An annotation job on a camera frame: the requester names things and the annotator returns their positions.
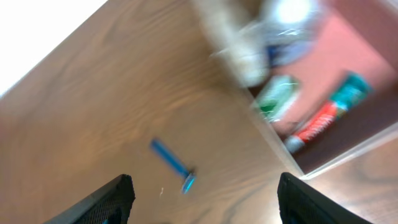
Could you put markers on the white Pantene tube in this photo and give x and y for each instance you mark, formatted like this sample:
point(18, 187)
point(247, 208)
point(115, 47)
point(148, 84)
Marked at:
point(235, 38)

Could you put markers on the blue disposable razor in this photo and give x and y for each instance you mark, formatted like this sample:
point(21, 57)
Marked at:
point(175, 163)

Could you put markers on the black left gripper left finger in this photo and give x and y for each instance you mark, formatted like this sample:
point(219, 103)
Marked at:
point(109, 204)

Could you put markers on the green white soap packet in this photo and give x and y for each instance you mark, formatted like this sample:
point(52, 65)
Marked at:
point(277, 97)

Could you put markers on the Colgate toothpaste tube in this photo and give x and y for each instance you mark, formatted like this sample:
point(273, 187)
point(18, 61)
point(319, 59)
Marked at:
point(351, 92)

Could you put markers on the purple hand soap pump bottle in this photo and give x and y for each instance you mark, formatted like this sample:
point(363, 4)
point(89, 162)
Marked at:
point(283, 32)

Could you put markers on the white box pink interior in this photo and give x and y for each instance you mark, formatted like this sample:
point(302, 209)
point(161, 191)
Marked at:
point(338, 50)

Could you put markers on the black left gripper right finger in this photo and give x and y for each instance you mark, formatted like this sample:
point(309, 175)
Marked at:
point(299, 203)

